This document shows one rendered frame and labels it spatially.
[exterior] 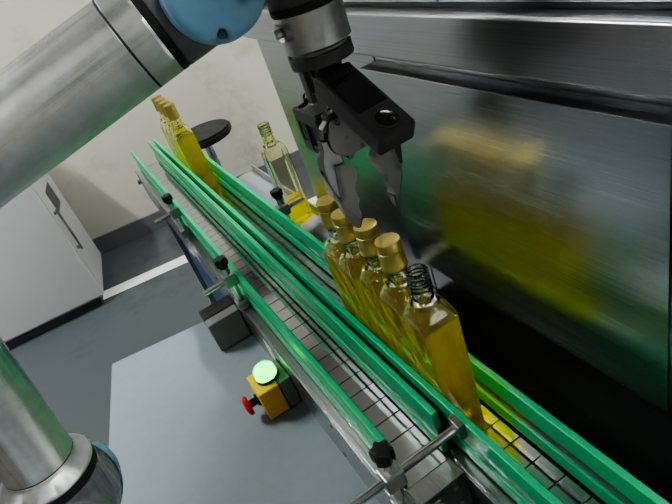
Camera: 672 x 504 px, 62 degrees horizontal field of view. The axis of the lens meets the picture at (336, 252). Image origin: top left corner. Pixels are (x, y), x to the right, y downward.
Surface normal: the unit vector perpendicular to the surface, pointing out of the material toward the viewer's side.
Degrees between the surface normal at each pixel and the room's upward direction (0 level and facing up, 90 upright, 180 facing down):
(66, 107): 100
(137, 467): 0
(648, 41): 90
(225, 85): 90
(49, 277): 90
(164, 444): 0
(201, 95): 90
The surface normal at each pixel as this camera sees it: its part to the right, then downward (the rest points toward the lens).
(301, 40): -0.31, 0.61
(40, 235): 0.37, 0.41
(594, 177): -0.83, 0.49
